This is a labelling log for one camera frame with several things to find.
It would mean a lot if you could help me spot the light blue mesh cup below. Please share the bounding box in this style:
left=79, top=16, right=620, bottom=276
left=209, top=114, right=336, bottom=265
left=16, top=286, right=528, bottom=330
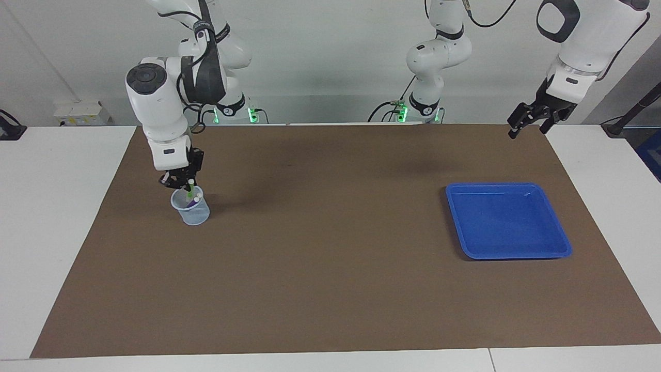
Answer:
left=170, top=186, right=211, bottom=226

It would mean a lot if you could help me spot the black stand pole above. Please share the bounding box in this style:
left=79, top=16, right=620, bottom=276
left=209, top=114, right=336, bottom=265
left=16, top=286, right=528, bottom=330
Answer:
left=602, top=83, right=661, bottom=137

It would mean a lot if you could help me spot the blue plastic tray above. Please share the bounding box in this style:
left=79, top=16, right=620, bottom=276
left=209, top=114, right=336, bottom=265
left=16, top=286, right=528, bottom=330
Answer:
left=445, top=182, right=573, bottom=260

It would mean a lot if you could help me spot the blue crate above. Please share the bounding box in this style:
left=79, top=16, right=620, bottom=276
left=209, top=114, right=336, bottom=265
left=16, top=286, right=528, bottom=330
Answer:
left=634, top=129, right=661, bottom=182

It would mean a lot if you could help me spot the white power socket box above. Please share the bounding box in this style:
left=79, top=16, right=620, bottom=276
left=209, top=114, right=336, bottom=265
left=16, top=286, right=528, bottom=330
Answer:
left=53, top=101, right=111, bottom=126

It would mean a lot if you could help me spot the brown table mat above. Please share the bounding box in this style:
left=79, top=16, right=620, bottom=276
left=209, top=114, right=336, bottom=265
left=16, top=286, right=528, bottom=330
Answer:
left=30, top=123, right=661, bottom=359

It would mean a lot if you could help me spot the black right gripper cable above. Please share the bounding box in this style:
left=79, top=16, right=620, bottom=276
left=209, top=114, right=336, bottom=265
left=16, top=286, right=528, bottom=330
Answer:
left=176, top=15, right=217, bottom=135

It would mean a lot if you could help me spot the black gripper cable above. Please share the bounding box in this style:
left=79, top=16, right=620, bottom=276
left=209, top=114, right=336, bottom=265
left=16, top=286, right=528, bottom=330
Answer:
left=426, top=0, right=650, bottom=82
left=176, top=15, right=217, bottom=135

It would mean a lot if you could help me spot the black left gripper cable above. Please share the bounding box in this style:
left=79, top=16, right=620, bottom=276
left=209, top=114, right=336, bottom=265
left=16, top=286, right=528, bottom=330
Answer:
left=426, top=0, right=650, bottom=82

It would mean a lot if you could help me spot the black left base cable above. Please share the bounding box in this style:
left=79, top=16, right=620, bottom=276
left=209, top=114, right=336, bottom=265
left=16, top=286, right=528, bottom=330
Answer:
left=368, top=77, right=415, bottom=123

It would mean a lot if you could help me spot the black clamp mount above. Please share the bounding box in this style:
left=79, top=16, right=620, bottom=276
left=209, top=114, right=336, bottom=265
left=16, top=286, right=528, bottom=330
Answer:
left=0, top=110, right=27, bottom=141

